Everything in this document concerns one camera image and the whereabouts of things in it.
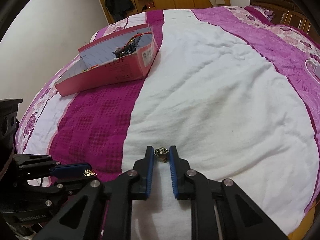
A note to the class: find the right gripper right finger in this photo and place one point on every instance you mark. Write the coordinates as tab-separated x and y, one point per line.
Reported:
219	210

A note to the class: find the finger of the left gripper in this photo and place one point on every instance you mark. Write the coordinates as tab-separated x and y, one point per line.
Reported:
70	170
27	161

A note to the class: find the black hanging coat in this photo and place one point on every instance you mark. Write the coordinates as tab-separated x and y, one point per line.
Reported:
118	9

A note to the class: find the purple floral pillow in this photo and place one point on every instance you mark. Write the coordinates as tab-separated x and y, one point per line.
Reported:
260	11

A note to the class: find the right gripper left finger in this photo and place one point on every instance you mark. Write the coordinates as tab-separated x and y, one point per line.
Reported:
103	210

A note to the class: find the floral purple bedspread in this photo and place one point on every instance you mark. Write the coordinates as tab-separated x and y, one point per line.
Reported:
235	94

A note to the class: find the red string gold charm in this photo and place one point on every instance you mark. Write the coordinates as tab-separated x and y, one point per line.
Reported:
138	37

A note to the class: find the pink cardboard box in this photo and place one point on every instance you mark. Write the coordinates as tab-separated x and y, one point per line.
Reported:
98	65

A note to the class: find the small gold earring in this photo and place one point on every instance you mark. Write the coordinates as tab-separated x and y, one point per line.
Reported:
162	154
89	173

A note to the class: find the dark wooden headboard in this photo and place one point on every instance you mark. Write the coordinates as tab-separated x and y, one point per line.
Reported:
288	13

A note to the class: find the black lace hair accessory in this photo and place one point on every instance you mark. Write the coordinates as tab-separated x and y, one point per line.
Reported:
128	49

